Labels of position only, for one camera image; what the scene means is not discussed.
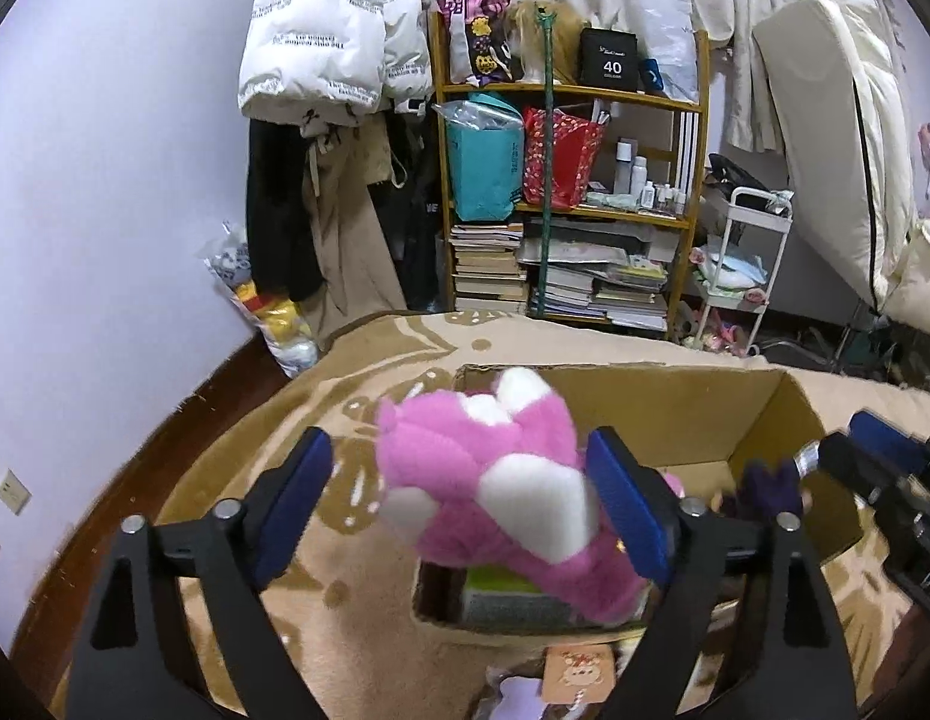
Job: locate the dark hanging clothes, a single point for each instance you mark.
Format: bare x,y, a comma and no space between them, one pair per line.
416,225

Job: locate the cardboard box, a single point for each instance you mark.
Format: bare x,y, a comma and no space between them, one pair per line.
750,405

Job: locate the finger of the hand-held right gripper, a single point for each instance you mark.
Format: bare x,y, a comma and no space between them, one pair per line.
889,441
859,469

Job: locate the stack of old books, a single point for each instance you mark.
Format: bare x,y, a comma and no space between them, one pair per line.
487,270

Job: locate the wooden shelf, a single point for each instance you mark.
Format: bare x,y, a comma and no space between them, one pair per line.
630,97

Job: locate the black bag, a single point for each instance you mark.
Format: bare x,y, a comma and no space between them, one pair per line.
735,172

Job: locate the clear plastic bag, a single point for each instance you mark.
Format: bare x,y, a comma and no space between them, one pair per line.
666,37

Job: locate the teal shopping bag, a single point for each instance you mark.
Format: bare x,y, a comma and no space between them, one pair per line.
481,165

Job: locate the white puffer jacket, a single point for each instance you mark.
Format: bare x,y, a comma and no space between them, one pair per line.
315,37

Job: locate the brown floral blanket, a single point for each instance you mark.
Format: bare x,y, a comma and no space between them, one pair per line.
285,405

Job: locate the beige coat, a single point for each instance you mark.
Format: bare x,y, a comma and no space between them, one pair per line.
352,240

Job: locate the green pole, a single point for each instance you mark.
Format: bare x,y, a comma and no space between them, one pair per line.
544,187

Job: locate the plastic bag of plush toys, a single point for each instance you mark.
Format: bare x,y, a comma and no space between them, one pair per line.
274,315

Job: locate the pink white plush toy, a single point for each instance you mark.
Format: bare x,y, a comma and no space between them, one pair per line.
465,480

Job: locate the red gift bag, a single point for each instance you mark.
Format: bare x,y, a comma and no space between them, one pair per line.
570,161

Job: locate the white folded mattress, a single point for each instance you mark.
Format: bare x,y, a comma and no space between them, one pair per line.
817,105

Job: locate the black box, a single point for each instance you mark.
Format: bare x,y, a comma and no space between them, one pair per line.
609,56

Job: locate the black coat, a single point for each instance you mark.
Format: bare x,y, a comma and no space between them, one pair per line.
281,225

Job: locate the cartoon printed bag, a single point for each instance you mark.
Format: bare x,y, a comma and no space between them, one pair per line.
476,30

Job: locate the pile of magazines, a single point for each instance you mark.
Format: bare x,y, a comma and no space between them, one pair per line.
607,296

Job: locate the white trolley cart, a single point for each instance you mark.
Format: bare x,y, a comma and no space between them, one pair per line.
757,202

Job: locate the blonde wig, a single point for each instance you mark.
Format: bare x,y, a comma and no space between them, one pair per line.
566,37

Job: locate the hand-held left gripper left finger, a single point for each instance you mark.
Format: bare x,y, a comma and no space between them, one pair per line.
294,510

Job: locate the group of white cosmetic bottles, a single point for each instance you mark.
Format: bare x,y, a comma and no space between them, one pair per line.
645,180

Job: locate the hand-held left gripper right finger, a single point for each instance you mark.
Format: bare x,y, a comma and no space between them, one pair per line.
631,510

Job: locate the orange paper hang tag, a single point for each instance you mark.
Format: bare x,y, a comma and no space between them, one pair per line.
577,673

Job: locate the purple and white duck plush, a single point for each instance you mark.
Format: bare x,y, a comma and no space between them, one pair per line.
769,491

